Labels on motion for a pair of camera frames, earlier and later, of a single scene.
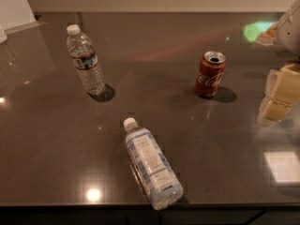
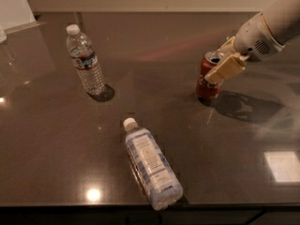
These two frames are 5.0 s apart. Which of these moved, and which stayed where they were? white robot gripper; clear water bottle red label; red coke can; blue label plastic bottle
Moved: white robot gripper
Stayed: red coke can; blue label plastic bottle; clear water bottle red label
